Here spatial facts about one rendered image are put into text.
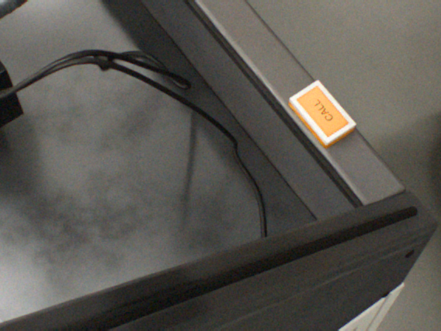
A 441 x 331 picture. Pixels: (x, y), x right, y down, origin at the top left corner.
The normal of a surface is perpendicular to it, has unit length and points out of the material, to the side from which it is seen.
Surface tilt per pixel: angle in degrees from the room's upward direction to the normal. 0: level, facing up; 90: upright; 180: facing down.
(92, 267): 0
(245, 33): 0
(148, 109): 0
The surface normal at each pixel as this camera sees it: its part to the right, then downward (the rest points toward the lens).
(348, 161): 0.00, -0.40
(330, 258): 0.56, -0.66
